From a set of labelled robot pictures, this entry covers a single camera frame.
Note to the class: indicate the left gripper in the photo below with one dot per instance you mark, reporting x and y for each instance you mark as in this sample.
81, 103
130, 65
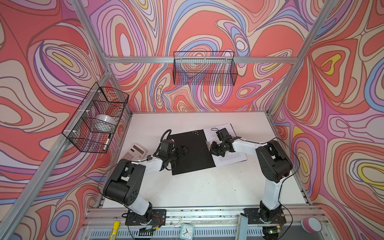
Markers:
180, 155

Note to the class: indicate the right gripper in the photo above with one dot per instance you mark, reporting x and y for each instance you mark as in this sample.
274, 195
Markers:
213, 150

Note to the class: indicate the printed paper sheet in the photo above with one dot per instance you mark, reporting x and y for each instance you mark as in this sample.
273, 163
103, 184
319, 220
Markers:
229, 158

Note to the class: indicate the red folder with black interior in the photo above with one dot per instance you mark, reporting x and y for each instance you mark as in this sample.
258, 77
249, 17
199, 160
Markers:
198, 144

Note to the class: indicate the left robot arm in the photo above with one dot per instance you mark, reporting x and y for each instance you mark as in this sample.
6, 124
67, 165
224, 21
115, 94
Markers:
123, 185

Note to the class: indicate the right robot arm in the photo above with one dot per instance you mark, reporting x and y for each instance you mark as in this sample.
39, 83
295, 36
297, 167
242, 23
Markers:
275, 166

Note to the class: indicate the white calculator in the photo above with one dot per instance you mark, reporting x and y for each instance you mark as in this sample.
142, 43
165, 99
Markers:
135, 153

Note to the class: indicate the black marker pen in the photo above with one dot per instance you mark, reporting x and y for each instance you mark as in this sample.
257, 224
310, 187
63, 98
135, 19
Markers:
107, 142

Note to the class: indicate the small teal clock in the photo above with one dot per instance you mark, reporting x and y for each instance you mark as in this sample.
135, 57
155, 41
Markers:
187, 232

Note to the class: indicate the silver tape roll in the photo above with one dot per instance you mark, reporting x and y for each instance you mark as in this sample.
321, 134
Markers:
104, 123

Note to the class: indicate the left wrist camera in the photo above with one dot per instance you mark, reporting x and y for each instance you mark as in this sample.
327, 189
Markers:
167, 147

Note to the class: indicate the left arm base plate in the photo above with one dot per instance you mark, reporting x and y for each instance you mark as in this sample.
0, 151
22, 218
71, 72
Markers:
153, 218

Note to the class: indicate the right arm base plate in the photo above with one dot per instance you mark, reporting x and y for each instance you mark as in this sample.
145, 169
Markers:
257, 216

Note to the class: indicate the black wire basket back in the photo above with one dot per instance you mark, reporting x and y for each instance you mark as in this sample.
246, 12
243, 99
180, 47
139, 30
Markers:
204, 68

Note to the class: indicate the black wire basket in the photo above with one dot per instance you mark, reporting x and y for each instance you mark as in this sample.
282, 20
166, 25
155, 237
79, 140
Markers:
80, 130
204, 68

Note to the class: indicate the black wire basket left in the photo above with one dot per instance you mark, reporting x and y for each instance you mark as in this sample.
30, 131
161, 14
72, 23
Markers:
80, 130

